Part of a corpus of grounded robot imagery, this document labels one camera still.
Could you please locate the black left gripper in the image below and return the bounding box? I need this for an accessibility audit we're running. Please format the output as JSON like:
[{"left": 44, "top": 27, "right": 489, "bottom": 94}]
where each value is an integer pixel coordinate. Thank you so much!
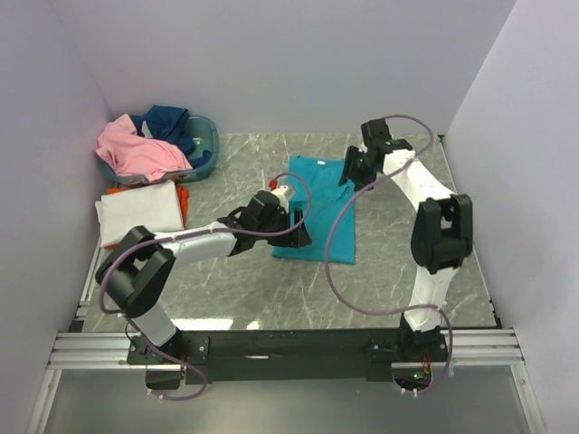
[{"left": 256, "top": 208, "right": 311, "bottom": 249}]

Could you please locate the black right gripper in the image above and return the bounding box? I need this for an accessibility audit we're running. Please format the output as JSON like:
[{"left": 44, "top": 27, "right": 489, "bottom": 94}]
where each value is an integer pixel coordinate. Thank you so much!
[{"left": 337, "top": 146, "right": 378, "bottom": 193}]

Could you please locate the teal t shirt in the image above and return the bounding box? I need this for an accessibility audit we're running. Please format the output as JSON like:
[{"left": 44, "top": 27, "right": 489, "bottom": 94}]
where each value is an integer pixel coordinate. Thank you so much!
[{"left": 272, "top": 156, "right": 356, "bottom": 264}]

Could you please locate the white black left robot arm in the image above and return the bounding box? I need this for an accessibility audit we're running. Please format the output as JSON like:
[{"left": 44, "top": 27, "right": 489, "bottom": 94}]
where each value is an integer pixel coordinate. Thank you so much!
[{"left": 95, "top": 185, "right": 312, "bottom": 363}]

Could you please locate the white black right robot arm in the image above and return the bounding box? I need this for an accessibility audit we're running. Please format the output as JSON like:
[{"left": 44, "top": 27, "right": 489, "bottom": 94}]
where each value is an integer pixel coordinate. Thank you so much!
[{"left": 332, "top": 116, "right": 473, "bottom": 361}]

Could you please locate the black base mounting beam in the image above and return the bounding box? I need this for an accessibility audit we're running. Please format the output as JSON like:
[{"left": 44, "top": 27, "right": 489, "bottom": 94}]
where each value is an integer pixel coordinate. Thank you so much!
[{"left": 126, "top": 327, "right": 449, "bottom": 392}]

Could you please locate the folded orange t shirt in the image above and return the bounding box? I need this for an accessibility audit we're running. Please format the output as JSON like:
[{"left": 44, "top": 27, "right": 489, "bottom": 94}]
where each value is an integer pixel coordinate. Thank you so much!
[{"left": 102, "top": 184, "right": 191, "bottom": 251}]

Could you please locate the blue plastic basket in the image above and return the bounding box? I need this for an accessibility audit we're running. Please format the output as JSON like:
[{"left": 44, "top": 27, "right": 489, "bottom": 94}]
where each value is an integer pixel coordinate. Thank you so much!
[{"left": 97, "top": 116, "right": 220, "bottom": 187}]

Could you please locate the folded white t shirt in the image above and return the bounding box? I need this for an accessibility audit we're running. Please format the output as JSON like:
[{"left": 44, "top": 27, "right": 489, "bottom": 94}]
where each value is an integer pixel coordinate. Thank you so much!
[{"left": 94, "top": 180, "right": 186, "bottom": 250}]

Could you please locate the navy blue t shirt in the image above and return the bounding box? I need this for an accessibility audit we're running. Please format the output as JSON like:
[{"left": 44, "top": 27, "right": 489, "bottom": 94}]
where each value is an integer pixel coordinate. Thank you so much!
[{"left": 129, "top": 105, "right": 195, "bottom": 156}]

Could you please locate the pink t shirt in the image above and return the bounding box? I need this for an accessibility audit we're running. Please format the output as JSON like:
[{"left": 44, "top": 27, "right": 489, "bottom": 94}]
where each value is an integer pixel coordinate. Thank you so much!
[{"left": 96, "top": 114, "right": 192, "bottom": 182}]

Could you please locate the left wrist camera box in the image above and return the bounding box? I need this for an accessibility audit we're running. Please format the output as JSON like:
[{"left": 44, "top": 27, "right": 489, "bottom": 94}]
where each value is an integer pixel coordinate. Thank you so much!
[{"left": 269, "top": 179, "right": 296, "bottom": 207}]

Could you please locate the aluminium frame rail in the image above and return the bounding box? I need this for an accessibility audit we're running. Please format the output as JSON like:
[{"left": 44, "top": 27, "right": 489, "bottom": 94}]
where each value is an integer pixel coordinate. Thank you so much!
[{"left": 47, "top": 329, "right": 526, "bottom": 370}]

